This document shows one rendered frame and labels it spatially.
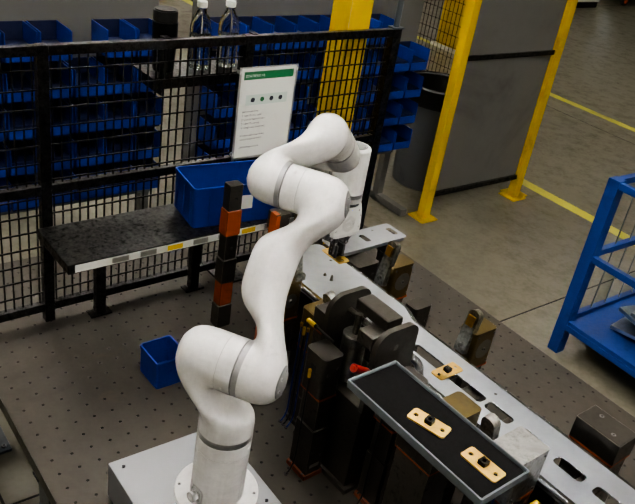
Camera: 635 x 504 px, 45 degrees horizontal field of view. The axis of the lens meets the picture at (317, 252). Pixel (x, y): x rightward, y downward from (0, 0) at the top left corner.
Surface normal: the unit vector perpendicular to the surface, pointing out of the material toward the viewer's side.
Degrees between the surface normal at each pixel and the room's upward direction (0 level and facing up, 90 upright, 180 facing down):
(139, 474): 1
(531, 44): 90
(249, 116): 90
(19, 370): 0
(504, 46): 90
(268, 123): 90
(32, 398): 0
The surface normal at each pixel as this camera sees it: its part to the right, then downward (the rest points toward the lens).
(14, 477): 0.15, -0.86
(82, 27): 0.59, 0.47
